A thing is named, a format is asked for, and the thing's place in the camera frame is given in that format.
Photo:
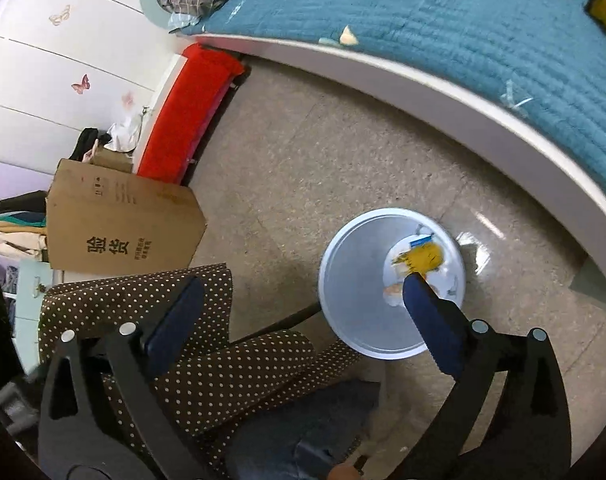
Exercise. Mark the cream garment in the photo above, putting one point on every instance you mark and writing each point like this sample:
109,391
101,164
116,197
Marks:
10,246

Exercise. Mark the person's blue jeans leg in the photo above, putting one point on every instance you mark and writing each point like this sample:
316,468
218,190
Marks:
283,425

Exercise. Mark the white plastic bin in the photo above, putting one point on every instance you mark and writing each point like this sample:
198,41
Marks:
353,280

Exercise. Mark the pale butterfly sticker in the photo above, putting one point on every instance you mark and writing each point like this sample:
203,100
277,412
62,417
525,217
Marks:
59,15

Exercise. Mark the black cloth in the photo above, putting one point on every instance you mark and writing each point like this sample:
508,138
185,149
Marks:
85,142

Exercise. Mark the brown polka dot tablecloth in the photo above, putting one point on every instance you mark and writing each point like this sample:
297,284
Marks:
233,370

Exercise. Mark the white bed frame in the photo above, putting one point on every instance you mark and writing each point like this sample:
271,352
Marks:
483,125

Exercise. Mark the faded pink butterfly sticker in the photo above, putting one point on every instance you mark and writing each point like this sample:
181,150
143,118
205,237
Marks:
127,99

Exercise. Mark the grey patterned cloth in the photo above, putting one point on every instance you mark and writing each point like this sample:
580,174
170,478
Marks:
9,280

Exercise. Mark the green garment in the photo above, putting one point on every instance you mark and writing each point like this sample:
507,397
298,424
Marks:
18,218

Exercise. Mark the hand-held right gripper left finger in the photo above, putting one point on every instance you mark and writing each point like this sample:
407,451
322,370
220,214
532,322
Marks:
175,325

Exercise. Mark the pale green cabinet door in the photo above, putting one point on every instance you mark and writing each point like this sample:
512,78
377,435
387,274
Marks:
30,315

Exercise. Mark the crumpled yellow snack packet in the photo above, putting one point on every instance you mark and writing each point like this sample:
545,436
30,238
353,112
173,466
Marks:
425,257

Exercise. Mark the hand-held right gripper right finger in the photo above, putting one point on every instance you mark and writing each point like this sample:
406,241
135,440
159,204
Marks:
433,330

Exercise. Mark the white wardrobe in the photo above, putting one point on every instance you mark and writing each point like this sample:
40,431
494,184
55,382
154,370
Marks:
33,60

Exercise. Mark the yellow garment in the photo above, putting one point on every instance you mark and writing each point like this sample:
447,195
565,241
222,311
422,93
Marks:
15,229

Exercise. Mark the dark garment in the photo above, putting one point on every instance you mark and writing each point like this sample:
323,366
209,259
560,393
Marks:
20,202

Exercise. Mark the orange snack piece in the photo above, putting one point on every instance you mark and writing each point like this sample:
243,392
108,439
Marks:
393,290

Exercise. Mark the beige paper scrap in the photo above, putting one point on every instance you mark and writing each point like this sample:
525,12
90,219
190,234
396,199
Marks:
348,36

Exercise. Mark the white plastic wrapper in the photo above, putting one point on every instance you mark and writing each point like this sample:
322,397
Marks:
450,280

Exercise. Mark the small brown cardboard box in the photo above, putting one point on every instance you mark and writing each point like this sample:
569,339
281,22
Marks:
110,160

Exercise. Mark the grey metal object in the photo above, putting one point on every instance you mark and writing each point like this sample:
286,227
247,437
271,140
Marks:
13,405

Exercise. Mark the large cardboard box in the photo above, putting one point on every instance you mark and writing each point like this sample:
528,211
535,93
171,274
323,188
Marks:
118,220

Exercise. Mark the teal quilted bed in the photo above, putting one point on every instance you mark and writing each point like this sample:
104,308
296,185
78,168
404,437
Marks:
433,10

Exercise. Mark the white plastic bag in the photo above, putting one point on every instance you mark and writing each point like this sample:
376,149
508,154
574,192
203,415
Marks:
123,132

